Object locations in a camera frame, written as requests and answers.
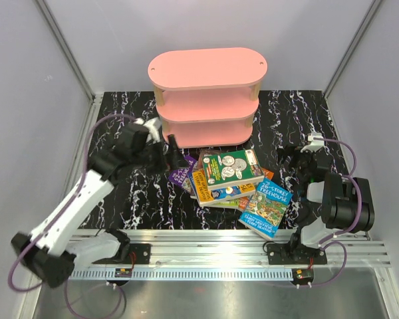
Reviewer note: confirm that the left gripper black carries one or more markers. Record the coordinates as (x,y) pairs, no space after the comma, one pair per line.
(175,156)

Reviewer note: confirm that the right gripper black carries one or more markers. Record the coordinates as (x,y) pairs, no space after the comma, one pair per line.
(291,151)

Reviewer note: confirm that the dark brown paperback book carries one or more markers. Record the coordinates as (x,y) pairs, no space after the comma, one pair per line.
(207,154)

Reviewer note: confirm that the green paperback book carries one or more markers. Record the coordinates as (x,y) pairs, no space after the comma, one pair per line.
(232,169)

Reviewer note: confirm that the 130-storey treehouse orange book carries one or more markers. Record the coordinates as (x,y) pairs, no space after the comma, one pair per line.
(206,197)

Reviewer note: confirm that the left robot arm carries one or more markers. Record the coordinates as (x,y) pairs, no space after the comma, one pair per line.
(47,252)

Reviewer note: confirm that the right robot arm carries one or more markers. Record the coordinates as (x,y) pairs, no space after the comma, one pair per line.
(346,207)

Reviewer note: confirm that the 52-storey treehouse purple book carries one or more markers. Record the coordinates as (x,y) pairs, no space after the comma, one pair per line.
(180,177)

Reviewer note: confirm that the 26-storey treehouse blue book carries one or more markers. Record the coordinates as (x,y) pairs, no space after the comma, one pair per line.
(266,209)

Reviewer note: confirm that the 78-storey treehouse orange book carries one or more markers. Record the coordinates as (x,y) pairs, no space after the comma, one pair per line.
(243,201)

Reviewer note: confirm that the pink three-tier shelf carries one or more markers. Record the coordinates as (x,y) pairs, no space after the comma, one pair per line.
(207,97)

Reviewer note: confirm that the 65-storey treehouse green book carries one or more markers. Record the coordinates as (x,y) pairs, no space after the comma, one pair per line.
(229,204)

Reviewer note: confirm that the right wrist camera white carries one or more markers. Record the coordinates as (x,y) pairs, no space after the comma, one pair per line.
(314,142)

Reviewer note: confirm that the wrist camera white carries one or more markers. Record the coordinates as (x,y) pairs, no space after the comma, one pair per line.
(153,125)
(314,142)

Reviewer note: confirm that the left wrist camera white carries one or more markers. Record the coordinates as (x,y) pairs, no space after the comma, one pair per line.
(153,125)

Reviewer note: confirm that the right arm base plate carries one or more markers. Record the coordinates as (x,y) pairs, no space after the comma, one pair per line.
(285,254)

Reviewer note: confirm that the aluminium mounting rail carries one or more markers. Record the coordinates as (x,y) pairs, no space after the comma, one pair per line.
(227,255)

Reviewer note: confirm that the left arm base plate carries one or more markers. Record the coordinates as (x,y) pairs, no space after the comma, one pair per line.
(133,252)

